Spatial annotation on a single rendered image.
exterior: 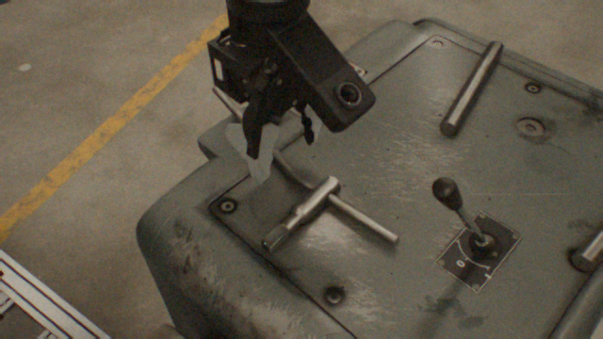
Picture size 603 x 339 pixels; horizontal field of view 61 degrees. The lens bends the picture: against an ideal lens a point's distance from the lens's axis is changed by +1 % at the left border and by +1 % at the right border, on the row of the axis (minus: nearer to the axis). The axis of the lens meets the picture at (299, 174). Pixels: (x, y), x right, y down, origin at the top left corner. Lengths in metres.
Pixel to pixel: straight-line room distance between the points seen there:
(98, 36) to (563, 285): 2.95
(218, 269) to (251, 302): 0.05
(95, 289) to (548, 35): 2.72
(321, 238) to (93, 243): 1.71
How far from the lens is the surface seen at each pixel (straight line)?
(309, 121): 0.55
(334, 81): 0.43
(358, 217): 0.54
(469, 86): 0.72
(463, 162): 0.64
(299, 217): 0.54
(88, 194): 2.36
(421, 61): 0.78
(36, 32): 3.42
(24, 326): 1.85
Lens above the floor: 1.71
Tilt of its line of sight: 50 degrees down
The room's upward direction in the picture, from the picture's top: straight up
